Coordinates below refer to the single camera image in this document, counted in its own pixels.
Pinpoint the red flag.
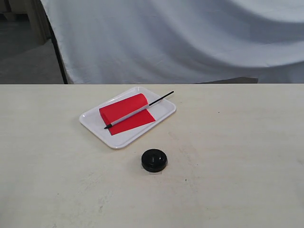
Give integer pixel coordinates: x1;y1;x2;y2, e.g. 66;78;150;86
99;92;176;136

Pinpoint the black round flag base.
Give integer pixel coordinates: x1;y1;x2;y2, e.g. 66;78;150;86
141;149;168;173

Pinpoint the white plastic tray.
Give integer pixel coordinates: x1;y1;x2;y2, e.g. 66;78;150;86
79;86;176;149

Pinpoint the white backdrop cloth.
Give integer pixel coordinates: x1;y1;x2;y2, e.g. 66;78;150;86
42;0;304;84

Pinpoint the black backdrop stand pole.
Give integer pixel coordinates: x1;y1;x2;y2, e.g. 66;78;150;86
47;20;68;85

